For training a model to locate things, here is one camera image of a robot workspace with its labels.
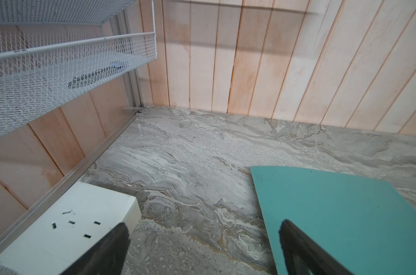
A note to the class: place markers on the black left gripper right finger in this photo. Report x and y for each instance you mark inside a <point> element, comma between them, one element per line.
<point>303,256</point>

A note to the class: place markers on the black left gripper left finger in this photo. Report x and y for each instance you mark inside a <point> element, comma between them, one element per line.
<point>106,257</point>

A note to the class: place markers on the teal green folder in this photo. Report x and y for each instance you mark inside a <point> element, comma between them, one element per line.
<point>363,223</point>

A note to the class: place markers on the white power socket box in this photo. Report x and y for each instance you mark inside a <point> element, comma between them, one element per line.
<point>79,219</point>

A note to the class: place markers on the white wire mesh shelf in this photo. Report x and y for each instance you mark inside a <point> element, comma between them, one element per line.
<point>52,52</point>

